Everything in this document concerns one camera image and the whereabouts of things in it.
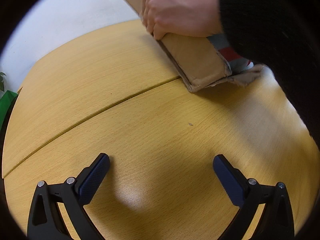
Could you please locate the green potted plant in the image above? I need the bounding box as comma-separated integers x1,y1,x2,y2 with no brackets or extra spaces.
0,72,6,92

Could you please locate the green cloth covered bench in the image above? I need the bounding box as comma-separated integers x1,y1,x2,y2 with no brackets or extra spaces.
0,90,18,127

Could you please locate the bare human hand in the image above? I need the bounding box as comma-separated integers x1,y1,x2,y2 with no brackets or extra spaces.
140,0,223,40

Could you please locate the brown cardboard box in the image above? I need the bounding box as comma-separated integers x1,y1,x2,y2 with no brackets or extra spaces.
125,0,263,92

